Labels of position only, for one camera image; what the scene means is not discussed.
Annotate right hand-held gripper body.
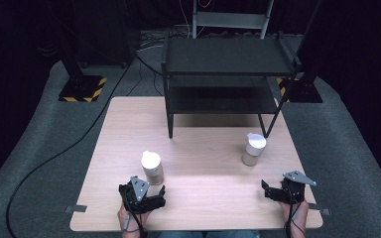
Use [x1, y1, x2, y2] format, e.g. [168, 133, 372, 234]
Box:
[279, 170, 318, 204]

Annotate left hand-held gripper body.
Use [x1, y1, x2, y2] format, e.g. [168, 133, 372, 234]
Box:
[118, 176, 154, 214]

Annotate glass spice jar white lid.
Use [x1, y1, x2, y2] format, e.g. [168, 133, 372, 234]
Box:
[141, 150, 165, 186]
[241, 132, 268, 168]

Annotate black two-tier shelf rack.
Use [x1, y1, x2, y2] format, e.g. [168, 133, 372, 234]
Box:
[161, 30, 303, 140]

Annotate person's right hand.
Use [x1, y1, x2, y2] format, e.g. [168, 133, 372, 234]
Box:
[279, 199, 311, 233]

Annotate person's left hand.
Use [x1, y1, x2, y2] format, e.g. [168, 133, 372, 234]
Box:
[117, 202, 152, 234]

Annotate grey tape piece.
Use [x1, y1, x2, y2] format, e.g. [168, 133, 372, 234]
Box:
[309, 203, 331, 216]
[64, 204, 88, 214]

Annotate left hand-held gripper cable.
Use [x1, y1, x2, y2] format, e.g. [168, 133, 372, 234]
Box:
[121, 189, 148, 238]

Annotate hand-held gripper cable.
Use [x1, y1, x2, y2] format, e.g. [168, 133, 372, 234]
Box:
[121, 189, 148, 238]
[283, 200, 308, 238]

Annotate right hand-held gripper cable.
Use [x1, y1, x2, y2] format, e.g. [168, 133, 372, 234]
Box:
[283, 200, 308, 238]

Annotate thick black floor cable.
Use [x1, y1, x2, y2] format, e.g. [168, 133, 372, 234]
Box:
[5, 62, 134, 238]

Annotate thin black floor cable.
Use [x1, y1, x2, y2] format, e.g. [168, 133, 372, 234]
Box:
[126, 54, 165, 97]

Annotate bundle of floor cables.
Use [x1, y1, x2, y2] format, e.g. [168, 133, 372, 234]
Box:
[135, 29, 171, 53]

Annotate grey metal frame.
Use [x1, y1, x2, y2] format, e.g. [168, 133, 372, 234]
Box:
[191, 0, 275, 40]

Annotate white hanging cable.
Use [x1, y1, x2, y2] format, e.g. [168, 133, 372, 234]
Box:
[178, 0, 191, 38]

